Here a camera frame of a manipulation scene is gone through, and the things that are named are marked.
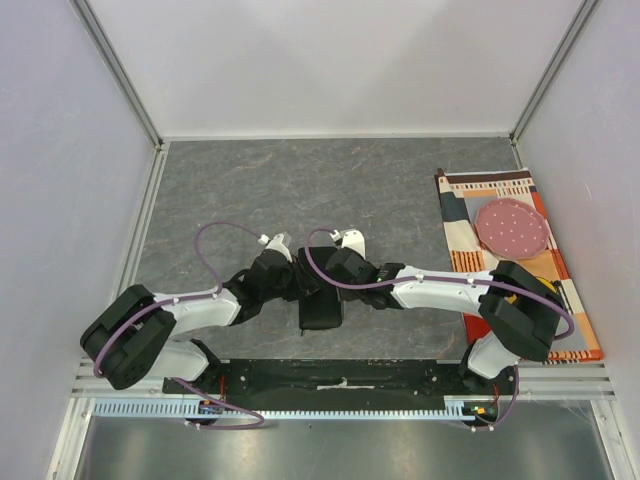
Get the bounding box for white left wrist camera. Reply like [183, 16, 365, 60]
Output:
[258, 232, 293, 263]

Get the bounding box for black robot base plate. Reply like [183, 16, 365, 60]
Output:
[162, 358, 519, 399]

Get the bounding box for aluminium frame post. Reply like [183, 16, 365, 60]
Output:
[509, 0, 600, 147]
[70, 0, 164, 150]

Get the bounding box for aluminium frame post right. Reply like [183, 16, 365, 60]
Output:
[509, 0, 600, 147]

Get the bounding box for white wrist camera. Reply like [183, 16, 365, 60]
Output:
[258, 232, 293, 263]
[329, 229, 366, 259]

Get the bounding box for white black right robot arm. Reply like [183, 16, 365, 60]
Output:
[325, 247, 574, 394]

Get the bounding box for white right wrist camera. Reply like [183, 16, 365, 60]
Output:
[329, 229, 366, 259]

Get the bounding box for yellow plastic bowl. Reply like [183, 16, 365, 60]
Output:
[507, 276, 558, 303]

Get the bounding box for colourful patterned cloth mat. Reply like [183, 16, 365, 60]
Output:
[435, 169, 604, 363]

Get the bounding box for pink dotted plate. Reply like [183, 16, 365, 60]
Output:
[474, 198, 550, 260]

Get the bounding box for black zip tool case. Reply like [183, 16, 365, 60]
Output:
[296, 248, 343, 332]

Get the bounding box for light blue cable duct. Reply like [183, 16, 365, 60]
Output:
[91, 395, 475, 421]

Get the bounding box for aluminium frame post left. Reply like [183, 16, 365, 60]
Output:
[70, 0, 164, 150]

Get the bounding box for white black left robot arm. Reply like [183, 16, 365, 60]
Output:
[80, 249, 319, 393]

